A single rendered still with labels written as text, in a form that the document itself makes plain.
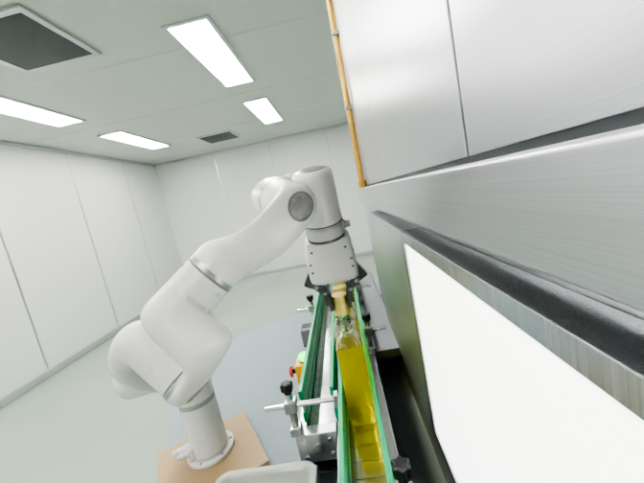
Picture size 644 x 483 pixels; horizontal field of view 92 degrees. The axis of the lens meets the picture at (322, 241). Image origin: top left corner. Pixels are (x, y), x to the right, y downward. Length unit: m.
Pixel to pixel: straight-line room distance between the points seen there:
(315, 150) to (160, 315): 6.25
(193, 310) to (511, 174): 0.45
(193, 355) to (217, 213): 6.61
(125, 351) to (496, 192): 0.59
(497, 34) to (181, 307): 0.48
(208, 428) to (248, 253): 0.61
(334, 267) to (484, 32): 0.47
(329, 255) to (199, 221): 6.68
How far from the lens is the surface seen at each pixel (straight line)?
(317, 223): 0.58
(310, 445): 0.83
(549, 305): 0.19
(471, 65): 0.28
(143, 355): 0.63
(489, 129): 0.26
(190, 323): 0.52
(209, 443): 1.02
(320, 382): 0.98
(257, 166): 6.82
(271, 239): 0.48
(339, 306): 0.68
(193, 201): 7.27
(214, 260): 0.51
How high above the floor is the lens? 1.39
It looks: 8 degrees down
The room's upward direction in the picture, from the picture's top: 12 degrees counter-clockwise
